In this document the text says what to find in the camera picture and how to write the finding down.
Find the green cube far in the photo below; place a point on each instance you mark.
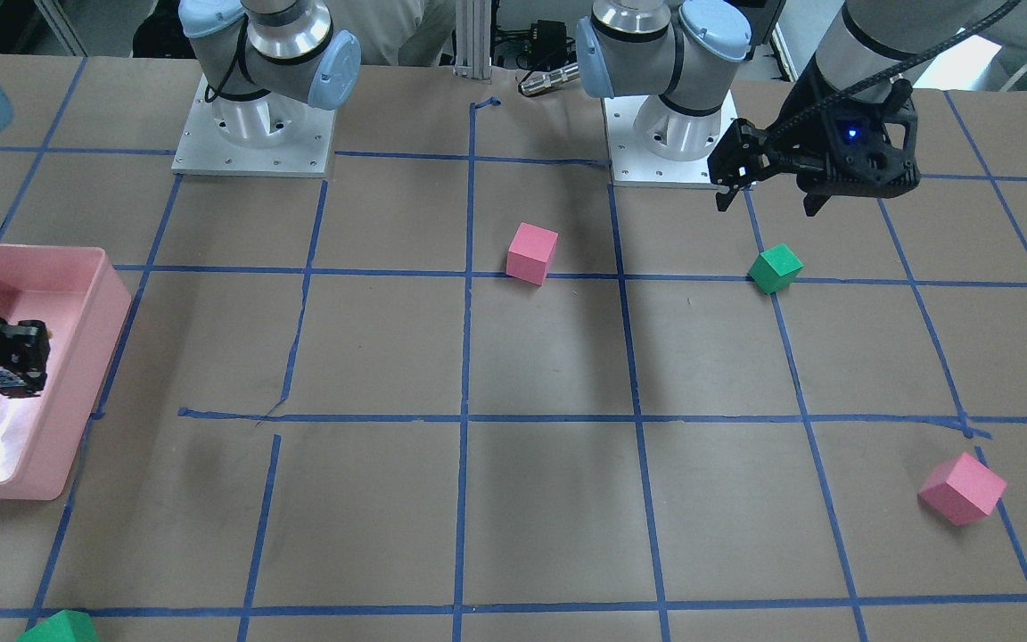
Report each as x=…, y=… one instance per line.
x=775, y=268

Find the pink cube far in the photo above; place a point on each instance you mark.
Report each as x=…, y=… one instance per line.
x=963, y=489

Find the pink cube centre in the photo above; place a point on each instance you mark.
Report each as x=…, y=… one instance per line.
x=531, y=253

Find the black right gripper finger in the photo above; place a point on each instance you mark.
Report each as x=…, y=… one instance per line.
x=24, y=346
x=22, y=384

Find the standing person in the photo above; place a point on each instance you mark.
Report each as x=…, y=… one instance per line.
x=411, y=34

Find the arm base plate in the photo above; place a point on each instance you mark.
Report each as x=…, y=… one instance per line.
x=652, y=145
x=273, y=136

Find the green cube near bin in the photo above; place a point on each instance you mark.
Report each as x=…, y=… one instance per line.
x=64, y=626

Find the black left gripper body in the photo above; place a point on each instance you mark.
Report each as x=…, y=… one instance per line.
x=801, y=134

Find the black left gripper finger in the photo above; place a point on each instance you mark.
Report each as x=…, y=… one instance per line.
x=814, y=199
x=742, y=156

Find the pink cube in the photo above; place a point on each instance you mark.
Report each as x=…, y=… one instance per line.
x=531, y=253
x=963, y=489

